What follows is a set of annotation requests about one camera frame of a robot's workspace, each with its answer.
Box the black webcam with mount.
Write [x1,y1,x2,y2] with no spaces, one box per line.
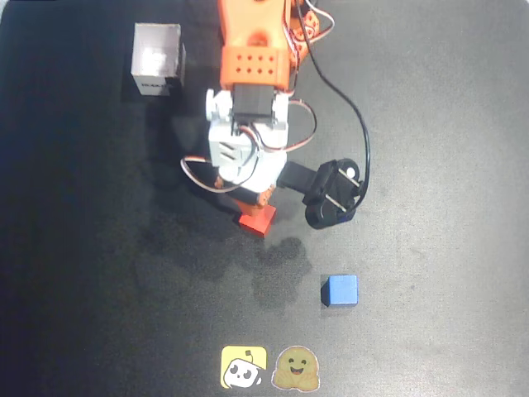
[280,158,365,230]

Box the yellow robot sticker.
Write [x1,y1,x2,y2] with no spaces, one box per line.
[220,345,268,390]

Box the blue cube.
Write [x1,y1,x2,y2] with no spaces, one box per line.
[321,274,359,308]

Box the white servo wire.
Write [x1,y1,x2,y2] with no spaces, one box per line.
[264,98,319,152]
[179,155,239,194]

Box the white open cardboard box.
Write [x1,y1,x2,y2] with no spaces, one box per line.
[131,22,187,97]

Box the red cube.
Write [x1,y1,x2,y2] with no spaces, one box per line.
[238,205,277,238]

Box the hugging face emoji sticker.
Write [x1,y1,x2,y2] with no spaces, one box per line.
[270,345,322,392]

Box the black table mat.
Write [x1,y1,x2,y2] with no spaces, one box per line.
[0,0,529,397]

